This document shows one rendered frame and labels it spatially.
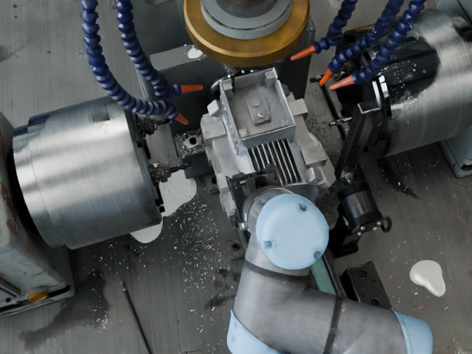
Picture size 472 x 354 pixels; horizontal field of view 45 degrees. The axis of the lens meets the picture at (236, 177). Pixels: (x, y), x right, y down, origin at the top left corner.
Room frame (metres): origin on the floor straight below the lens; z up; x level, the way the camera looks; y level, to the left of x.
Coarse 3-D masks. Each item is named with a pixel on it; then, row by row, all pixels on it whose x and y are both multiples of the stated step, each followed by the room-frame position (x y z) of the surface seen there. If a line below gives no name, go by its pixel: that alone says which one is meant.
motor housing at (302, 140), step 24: (288, 96) 0.56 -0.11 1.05; (216, 120) 0.51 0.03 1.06; (216, 144) 0.46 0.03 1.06; (288, 144) 0.44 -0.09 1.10; (312, 144) 0.45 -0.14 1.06; (216, 168) 0.43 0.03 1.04; (240, 168) 0.41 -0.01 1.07; (264, 168) 0.39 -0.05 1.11; (288, 168) 0.40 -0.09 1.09; (312, 192) 0.39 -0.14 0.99
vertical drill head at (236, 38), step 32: (192, 0) 0.56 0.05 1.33; (224, 0) 0.52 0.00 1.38; (256, 0) 0.50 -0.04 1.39; (288, 0) 0.53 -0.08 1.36; (192, 32) 0.50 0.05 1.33; (224, 32) 0.49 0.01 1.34; (256, 32) 0.48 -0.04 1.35; (288, 32) 0.49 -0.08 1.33; (224, 64) 0.49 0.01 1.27; (256, 64) 0.46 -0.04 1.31
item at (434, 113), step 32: (352, 32) 0.64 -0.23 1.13; (416, 32) 0.61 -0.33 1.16; (448, 32) 0.60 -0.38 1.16; (352, 64) 0.60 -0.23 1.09; (416, 64) 0.55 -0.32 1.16; (448, 64) 0.55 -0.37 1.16; (352, 96) 0.57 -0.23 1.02; (384, 96) 0.50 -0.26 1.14; (416, 96) 0.50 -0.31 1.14; (448, 96) 0.50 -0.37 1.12; (384, 128) 0.47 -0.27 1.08; (416, 128) 0.46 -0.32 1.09; (448, 128) 0.47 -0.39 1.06
